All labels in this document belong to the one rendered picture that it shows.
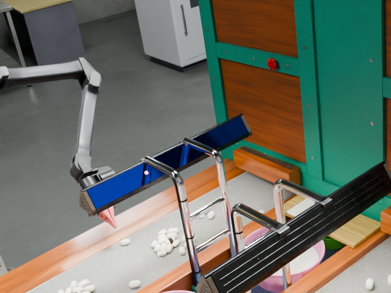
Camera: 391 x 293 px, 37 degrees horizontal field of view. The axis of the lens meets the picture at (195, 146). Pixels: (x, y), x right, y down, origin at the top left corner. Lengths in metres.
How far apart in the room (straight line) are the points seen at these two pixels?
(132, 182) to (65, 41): 5.46
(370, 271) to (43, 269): 1.04
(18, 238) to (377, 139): 2.51
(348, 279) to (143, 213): 0.79
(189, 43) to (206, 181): 3.61
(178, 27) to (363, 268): 4.19
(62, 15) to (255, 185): 5.09
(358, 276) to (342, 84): 0.58
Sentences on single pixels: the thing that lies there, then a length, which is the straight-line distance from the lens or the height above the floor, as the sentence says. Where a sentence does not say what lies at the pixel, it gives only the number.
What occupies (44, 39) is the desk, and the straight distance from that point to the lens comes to 7.04.
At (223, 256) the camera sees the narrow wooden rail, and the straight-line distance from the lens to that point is 1.91.
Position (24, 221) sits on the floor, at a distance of 3.91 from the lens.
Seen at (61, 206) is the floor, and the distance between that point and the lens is 3.94.
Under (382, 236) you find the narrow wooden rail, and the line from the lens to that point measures 1.93.
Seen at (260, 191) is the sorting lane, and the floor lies 0.74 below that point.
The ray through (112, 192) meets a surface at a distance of 1.71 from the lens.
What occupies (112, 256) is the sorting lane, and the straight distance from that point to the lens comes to 2.04.
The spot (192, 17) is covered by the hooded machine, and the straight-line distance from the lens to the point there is 5.77.
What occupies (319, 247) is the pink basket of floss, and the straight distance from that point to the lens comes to 1.92.
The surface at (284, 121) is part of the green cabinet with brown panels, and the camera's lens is 2.10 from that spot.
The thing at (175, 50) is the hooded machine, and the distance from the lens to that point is 5.81.
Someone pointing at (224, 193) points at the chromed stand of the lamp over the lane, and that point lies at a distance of 1.77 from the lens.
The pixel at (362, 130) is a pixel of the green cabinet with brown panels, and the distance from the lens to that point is 1.86.
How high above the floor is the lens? 1.90
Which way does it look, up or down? 26 degrees down
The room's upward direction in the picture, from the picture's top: 10 degrees counter-clockwise
